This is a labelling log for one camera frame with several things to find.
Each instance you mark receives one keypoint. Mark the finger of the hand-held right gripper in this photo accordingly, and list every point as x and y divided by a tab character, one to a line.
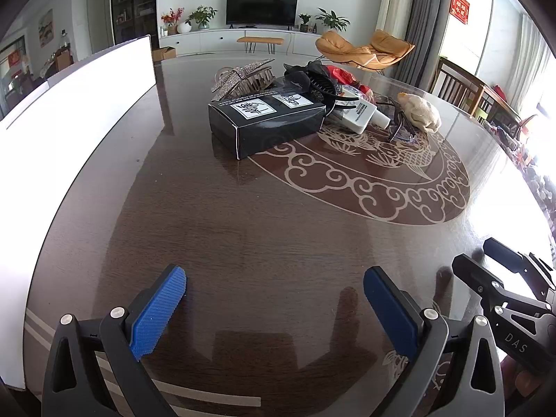
517	260
473	273

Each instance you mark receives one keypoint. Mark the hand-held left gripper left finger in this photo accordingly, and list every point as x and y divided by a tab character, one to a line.
158	312

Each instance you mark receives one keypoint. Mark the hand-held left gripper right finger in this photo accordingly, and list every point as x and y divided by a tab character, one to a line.
391	312

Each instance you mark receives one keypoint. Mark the clear glasses with dark frame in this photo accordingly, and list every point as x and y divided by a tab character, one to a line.
406	132

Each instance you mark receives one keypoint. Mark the cream knitted glove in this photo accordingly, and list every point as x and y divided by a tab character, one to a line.
421	113

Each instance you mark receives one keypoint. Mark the white tube bottle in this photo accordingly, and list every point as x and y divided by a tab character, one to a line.
358	115

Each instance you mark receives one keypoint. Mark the black box with white labels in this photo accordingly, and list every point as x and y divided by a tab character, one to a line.
260	128

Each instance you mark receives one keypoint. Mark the black bow hair clip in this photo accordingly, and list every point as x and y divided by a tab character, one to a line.
312	82

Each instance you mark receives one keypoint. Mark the glittery silver hair clip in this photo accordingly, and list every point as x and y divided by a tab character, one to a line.
243	76

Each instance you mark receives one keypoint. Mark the person's right hand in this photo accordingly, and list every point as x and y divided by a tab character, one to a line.
527	388

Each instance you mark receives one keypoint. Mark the cluttered wooden side table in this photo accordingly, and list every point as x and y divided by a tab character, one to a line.
512	126

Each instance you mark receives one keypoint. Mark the wooden chair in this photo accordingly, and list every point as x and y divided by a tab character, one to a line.
456	78

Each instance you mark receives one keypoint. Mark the white sheer curtain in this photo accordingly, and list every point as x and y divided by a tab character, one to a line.
525	56

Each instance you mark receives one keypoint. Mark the red ribbon-tied packet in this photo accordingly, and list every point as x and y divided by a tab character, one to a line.
343	76

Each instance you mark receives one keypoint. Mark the grey curtain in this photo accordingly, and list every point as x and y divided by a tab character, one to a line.
430	30

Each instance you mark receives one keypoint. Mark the cardboard box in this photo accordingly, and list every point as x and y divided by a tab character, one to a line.
164	53

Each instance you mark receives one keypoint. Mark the orange lounge chair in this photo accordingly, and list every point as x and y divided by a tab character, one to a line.
343	47

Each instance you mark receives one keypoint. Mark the wooden dining furniture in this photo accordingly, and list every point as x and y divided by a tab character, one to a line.
58	63

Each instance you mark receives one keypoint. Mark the sliding glass door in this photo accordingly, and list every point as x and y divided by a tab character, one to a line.
13	78

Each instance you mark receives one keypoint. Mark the covered standing air conditioner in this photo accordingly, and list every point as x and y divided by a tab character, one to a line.
395	8

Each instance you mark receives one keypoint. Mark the white television cabinet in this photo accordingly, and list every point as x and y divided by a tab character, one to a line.
217	41

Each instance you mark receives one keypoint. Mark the white round vase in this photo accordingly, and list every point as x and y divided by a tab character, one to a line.
183	28

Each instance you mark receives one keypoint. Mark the large leafy potted plant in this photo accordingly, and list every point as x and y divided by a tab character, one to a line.
332	19

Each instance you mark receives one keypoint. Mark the orange bench with metal legs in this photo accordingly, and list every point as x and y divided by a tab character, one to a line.
260	40

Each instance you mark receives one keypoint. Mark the red flower arrangement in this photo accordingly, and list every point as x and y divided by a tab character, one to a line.
170	18

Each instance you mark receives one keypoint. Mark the white door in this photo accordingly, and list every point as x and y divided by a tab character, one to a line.
97	21

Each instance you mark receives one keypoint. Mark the bushy green potted plant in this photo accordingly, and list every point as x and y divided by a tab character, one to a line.
200	16

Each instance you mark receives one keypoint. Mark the small potted plant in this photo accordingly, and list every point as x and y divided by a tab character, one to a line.
304	21

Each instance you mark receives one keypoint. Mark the dark display cabinet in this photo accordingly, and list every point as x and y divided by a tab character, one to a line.
130	4

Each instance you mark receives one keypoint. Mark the black television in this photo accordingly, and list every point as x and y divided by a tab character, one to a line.
260	8

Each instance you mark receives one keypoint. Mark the red wall hanging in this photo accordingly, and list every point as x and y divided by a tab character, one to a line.
460	7

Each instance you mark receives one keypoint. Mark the wall painting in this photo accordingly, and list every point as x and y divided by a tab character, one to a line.
45	28

